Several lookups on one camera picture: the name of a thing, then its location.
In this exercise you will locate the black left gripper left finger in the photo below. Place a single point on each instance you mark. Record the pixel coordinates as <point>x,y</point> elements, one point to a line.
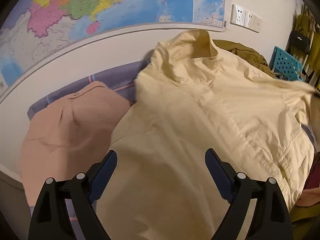
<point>50,218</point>

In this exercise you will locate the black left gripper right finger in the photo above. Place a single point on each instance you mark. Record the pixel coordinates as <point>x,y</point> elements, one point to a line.
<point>270,219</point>

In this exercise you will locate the cream yellow jacket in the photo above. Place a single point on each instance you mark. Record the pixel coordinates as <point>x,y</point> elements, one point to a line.
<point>191,97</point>

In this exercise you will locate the yellow-green hanging clothes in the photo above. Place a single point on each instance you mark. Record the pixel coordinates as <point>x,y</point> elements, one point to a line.
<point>307,25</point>

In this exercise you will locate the pink folded garment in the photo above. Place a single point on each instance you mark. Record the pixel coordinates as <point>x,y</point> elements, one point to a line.
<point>69,136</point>

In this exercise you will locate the teal perforated plastic stool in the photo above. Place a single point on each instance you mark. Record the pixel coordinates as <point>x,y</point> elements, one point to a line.
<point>286,65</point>

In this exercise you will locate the purple plaid bed sheet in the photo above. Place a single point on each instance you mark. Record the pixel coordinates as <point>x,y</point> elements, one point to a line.
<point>120,79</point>

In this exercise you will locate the olive brown garment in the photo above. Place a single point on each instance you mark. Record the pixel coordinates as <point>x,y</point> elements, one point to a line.
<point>248,54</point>

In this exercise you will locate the black handbag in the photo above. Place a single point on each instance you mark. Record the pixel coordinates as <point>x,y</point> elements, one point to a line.
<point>300,41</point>

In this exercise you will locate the white wall socket panel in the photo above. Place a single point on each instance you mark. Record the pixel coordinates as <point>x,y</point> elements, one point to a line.
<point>246,19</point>

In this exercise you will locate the colourful wall map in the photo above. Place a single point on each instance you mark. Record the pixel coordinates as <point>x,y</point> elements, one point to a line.
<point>34,29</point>

